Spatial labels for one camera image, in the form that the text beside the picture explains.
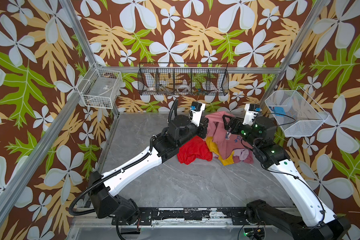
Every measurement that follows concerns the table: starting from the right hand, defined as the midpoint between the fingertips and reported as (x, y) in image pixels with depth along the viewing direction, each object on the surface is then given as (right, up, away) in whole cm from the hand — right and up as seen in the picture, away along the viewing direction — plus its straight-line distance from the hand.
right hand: (229, 116), depth 69 cm
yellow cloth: (-3, -18, +18) cm, 25 cm away
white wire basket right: (+42, +2, +13) cm, 44 cm away
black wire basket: (-21, +27, +29) cm, 45 cm away
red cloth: (-13, -18, +23) cm, 32 cm away
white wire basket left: (-70, +19, +18) cm, 75 cm away
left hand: (-11, 0, -6) cm, 12 cm away
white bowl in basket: (-21, +21, +30) cm, 42 cm away
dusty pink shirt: (+2, -13, +14) cm, 19 cm away
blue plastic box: (+36, +5, +18) cm, 40 cm away
